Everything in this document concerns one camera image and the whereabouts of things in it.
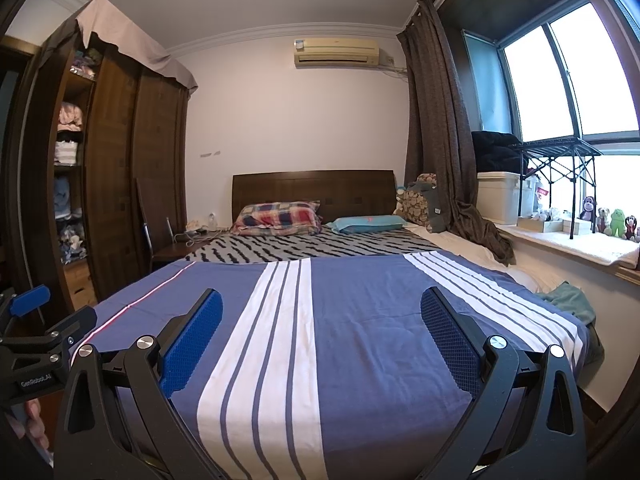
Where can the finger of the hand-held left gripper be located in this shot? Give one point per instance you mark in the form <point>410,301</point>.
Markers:
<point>75,325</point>
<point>31,301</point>

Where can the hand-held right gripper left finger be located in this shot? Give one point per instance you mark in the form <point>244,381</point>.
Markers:
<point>195,345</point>

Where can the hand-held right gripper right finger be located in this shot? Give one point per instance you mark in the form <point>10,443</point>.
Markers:
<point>450,345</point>

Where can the person's left hand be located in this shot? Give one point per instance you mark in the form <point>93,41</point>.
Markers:
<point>32,425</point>

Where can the mixed pile of clothes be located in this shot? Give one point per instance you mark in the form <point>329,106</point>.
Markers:
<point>74,246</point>

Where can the dark wooden nightstand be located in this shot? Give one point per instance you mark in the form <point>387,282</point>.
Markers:
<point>175,255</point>

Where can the blue striped bed cover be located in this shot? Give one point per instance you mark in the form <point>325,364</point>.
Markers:
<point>350,335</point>

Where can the light blue folded clothes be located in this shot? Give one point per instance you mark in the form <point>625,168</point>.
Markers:
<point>67,197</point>

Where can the thin metal rod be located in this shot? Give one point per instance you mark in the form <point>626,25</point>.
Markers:
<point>170,230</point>

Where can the teal towel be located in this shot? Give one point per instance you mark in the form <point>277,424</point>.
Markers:
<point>570,302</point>

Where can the dark folded chair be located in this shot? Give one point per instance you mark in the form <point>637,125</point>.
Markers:
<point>150,220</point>

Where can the log print cushion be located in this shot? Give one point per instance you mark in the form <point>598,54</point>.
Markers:
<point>417,202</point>

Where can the light blue pillow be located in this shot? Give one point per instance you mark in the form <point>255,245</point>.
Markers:
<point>367,224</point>

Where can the cream box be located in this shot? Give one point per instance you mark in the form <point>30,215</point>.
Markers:
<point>535,225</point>
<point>579,227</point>

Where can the plaid pillow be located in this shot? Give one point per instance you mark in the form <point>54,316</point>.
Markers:
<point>277,219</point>

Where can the zebra print blanket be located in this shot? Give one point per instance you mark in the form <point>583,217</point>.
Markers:
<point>310,246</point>

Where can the white striped folded clothes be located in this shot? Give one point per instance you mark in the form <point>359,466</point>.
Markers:
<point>67,153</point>

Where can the white storage box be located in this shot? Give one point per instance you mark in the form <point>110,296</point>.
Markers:
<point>497,197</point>

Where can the white window sill mat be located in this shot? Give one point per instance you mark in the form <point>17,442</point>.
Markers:
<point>575,247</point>

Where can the dark wooden wardrobe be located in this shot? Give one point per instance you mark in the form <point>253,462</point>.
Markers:
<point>125,170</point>

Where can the pink folded clothes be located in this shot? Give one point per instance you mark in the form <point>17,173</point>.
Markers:
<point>71,116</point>

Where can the purple monkey plush toy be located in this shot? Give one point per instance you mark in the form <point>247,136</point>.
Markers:
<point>588,208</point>

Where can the wooden bed headboard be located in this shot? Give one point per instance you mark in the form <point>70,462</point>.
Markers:
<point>310,187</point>

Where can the black jacket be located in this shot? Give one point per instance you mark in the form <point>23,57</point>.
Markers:
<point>495,152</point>

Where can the beige bear plush toy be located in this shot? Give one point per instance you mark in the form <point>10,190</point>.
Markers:
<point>605,220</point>

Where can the green frog plush toy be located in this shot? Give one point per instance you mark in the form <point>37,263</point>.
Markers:
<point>618,223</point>

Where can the brown curtain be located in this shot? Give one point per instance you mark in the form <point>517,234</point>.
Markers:
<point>440,135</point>

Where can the brown monkey plush toy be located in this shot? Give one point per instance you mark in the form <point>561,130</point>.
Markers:
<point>632,227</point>

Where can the black folding table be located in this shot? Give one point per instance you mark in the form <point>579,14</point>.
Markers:
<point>555,149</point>

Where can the grey cloth on wardrobe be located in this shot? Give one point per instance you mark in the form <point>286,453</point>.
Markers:
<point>130,40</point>

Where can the window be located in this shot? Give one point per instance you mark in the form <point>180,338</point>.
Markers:
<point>590,85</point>

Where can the white wall plug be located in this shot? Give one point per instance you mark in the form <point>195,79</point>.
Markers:
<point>213,218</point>

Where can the wall air conditioner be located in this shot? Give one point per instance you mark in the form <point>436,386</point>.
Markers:
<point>335,52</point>

